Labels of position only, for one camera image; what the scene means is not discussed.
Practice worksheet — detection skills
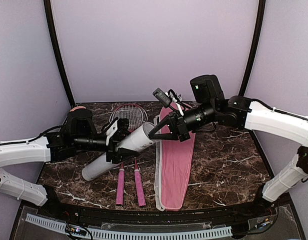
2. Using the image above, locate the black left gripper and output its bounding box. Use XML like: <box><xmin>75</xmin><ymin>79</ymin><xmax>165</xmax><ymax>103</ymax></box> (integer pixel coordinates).
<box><xmin>74</xmin><ymin>133</ymin><xmax>141</xmax><ymax>165</ymax></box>

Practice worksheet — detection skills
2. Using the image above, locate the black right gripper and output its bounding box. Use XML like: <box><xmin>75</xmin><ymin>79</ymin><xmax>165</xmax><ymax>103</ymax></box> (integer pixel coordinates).
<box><xmin>148</xmin><ymin>100</ymin><xmax>216</xmax><ymax>141</ymax></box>

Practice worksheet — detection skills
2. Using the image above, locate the white shuttlecock tube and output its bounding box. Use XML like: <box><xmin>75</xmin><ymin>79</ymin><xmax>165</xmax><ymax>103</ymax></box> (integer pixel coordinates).
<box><xmin>82</xmin><ymin>122</ymin><xmax>154</xmax><ymax>182</ymax></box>

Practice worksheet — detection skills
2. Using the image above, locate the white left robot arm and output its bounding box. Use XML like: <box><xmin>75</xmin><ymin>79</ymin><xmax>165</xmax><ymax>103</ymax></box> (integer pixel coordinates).
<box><xmin>0</xmin><ymin>118</ymin><xmax>139</xmax><ymax>218</ymax></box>

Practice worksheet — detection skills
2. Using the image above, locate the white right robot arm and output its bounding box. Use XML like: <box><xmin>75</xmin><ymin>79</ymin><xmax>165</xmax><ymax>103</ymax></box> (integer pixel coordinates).
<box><xmin>149</xmin><ymin>96</ymin><xmax>308</xmax><ymax>217</ymax></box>

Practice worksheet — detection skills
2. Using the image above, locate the red badminton racket left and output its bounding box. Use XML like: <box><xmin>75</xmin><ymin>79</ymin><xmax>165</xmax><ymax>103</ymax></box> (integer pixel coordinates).
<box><xmin>110</xmin><ymin>103</ymin><xmax>146</xmax><ymax>207</ymax></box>

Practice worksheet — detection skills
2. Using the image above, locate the red badminton racket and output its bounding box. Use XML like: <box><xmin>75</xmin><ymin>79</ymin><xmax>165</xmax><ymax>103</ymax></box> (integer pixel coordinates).
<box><xmin>110</xmin><ymin>103</ymin><xmax>146</xmax><ymax>207</ymax></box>
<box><xmin>111</xmin><ymin>104</ymin><xmax>149</xmax><ymax>207</ymax></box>

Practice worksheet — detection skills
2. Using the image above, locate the red badminton racket right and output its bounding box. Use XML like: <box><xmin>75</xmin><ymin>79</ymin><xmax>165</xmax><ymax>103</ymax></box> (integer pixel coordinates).
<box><xmin>111</xmin><ymin>104</ymin><xmax>149</xmax><ymax>207</ymax></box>

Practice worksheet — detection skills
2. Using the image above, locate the pink racket bag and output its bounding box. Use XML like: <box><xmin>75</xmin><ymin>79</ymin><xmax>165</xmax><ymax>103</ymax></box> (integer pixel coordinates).
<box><xmin>153</xmin><ymin>104</ymin><xmax>197</xmax><ymax>212</ymax></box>

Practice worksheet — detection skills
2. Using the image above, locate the red patterned bowl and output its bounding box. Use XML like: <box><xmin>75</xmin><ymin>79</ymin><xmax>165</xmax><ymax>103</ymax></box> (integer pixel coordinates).
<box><xmin>70</xmin><ymin>106</ymin><xmax>86</xmax><ymax>112</ymax></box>

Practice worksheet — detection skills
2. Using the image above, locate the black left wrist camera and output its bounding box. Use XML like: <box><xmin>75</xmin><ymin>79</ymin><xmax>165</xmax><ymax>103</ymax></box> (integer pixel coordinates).
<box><xmin>66</xmin><ymin>108</ymin><xmax>97</xmax><ymax>137</ymax></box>

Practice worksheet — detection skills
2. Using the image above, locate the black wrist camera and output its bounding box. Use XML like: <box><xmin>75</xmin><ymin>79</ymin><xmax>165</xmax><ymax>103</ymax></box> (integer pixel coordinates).
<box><xmin>190</xmin><ymin>74</ymin><xmax>224</xmax><ymax>104</ymax></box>
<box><xmin>66</xmin><ymin>108</ymin><xmax>97</xmax><ymax>137</ymax></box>

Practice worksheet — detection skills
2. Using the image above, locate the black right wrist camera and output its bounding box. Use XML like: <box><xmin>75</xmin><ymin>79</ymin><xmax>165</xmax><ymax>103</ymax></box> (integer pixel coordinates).
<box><xmin>190</xmin><ymin>74</ymin><xmax>224</xmax><ymax>104</ymax></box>

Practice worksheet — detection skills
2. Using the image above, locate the black table front rail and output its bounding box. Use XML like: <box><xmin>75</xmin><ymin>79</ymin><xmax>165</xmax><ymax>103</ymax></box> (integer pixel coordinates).
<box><xmin>51</xmin><ymin>203</ymin><xmax>276</xmax><ymax>230</ymax></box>

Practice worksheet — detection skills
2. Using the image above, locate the black frame post right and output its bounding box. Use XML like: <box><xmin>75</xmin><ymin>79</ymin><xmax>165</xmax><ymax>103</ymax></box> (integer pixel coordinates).
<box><xmin>238</xmin><ymin>0</ymin><xmax>266</xmax><ymax>96</ymax></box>

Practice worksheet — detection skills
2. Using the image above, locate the black frame post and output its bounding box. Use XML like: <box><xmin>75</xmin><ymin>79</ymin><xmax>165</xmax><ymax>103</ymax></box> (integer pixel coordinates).
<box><xmin>238</xmin><ymin>0</ymin><xmax>266</xmax><ymax>96</ymax></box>
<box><xmin>43</xmin><ymin>0</ymin><xmax>76</xmax><ymax>107</ymax></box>

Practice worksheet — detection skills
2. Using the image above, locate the white cable duct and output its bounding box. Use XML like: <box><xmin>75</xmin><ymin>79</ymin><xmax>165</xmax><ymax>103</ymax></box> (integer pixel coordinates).
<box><xmin>25</xmin><ymin>213</ymin><xmax>233</xmax><ymax>240</ymax></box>

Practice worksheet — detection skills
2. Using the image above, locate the black frame post left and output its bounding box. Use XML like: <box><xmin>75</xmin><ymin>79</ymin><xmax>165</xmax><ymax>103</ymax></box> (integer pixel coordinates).
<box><xmin>43</xmin><ymin>0</ymin><xmax>76</xmax><ymax>107</ymax></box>

